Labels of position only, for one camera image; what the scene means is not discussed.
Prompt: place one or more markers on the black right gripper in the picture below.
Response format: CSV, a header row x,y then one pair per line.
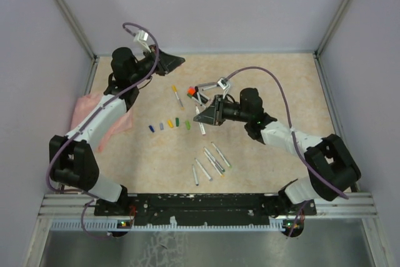
x,y
214,114

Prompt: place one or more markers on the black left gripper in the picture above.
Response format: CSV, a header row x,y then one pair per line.
x,y
167,62

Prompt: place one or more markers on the pink capped marker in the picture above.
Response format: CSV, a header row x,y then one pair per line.
x,y
201,126

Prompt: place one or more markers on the light green marker cap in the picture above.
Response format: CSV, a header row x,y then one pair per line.
x,y
188,125

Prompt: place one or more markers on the dark green capped marker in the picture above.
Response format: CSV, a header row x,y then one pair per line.
x,y
196,101

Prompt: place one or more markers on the light green capped marker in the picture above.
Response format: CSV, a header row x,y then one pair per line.
x,y
221,155

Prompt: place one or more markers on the yellow capped white marker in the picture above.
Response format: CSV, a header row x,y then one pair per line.
x,y
214,165

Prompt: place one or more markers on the yellow marker cap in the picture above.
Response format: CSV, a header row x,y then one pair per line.
x,y
170,123

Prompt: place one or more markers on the grey blue capped marker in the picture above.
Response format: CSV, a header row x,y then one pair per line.
x,y
209,177

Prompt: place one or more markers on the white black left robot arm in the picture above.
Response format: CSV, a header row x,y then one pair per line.
x,y
72,161

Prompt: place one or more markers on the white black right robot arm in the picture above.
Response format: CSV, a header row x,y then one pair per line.
x,y
300,142

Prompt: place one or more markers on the grey purple pen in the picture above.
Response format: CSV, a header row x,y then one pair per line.
x,y
207,85

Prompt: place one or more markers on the pink tipped white marker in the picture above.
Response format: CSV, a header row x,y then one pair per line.
x,y
204,98

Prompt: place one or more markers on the orange highlighter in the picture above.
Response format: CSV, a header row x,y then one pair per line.
x,y
191,92

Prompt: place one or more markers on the black capped white marker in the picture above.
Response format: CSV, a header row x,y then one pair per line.
x,y
197,95

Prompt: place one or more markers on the pink cloth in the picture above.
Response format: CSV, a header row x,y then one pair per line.
x,y
95,123

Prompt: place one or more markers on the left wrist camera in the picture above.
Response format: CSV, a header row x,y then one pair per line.
x,y
141,38

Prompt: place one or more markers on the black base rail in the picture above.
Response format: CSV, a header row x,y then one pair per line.
x,y
202,209

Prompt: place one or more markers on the aluminium frame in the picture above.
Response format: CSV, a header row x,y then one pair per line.
x,y
160,170

